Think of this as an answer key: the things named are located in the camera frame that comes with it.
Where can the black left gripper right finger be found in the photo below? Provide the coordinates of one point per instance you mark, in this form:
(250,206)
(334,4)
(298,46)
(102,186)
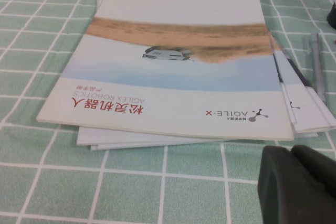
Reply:
(320,166)

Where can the green checked tablecloth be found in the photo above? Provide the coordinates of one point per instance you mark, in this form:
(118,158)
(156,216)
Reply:
(131,187)

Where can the grey pen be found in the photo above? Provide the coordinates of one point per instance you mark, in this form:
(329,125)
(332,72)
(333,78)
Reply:
(316,64)

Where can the white brochure with small logo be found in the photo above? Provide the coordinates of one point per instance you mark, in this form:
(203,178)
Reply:
(285,90)

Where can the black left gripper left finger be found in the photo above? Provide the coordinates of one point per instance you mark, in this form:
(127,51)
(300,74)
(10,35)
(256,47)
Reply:
(288,197)

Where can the white brochure with black stripe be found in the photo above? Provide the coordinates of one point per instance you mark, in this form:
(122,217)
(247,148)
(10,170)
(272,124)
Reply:
(315,113)

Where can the plain white brochure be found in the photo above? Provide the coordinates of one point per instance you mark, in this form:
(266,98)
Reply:
(110,137)

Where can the AgileX brochure with desert photo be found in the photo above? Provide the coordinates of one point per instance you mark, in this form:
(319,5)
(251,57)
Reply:
(170,90)

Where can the black mesh pen holder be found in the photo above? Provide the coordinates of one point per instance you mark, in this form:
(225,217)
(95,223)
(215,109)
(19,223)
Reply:
(332,16)

